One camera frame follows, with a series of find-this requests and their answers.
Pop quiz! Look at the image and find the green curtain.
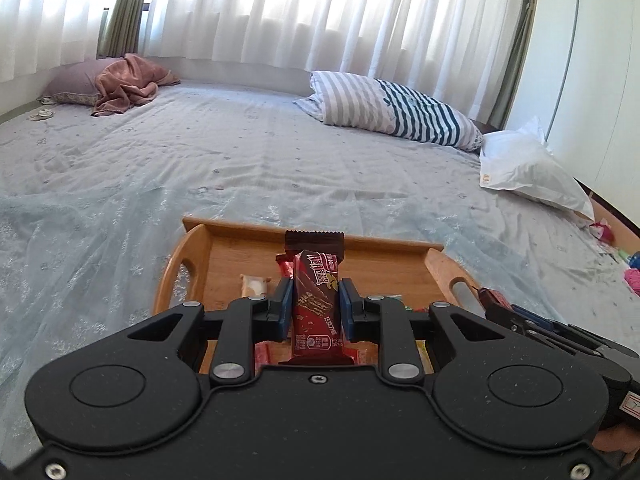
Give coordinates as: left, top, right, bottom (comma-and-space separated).
97, 0, 153, 58
487, 0, 543, 128

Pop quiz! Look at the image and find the white pillow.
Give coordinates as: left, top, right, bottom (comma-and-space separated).
479, 116, 596, 222

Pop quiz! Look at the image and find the red pink toy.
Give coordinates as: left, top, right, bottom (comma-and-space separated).
589, 217, 615, 245

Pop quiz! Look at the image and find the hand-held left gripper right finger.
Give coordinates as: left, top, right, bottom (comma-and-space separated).
340, 280, 506, 386

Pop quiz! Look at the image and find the small red snack packet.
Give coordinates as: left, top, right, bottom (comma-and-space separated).
480, 287, 511, 310

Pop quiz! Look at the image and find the person's right hand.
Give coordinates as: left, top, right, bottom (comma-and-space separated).
592, 422, 633, 468

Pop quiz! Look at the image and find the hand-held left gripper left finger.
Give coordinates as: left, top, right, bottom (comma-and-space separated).
127, 277, 296, 386

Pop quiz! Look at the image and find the dark red chocolate bar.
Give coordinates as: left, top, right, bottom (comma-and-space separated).
277, 230, 358, 367

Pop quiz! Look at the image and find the light blue bed sheet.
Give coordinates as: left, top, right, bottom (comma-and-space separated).
0, 82, 640, 461

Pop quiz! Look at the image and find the purple pillow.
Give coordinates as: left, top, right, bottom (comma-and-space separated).
37, 57, 126, 107

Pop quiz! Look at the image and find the teal striped pillow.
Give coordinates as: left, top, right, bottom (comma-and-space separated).
375, 79, 485, 152

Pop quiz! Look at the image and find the white sheer curtain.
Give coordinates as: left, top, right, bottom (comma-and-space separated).
0, 0, 538, 121

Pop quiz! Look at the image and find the sheer snowflake cloth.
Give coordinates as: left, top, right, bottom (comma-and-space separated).
0, 185, 566, 461

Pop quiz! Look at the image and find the grey striped pillow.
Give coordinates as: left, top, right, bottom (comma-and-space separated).
293, 70, 396, 133

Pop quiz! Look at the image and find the pink white snack packet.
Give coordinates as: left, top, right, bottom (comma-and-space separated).
239, 274, 278, 298

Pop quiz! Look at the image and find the pink blanket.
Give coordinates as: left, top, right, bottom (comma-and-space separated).
90, 53, 181, 118

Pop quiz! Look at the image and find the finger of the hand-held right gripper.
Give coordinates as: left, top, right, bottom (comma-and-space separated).
481, 302, 551, 346
510, 304, 608, 356

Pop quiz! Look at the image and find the wooden tray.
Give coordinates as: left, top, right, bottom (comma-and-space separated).
152, 216, 483, 376

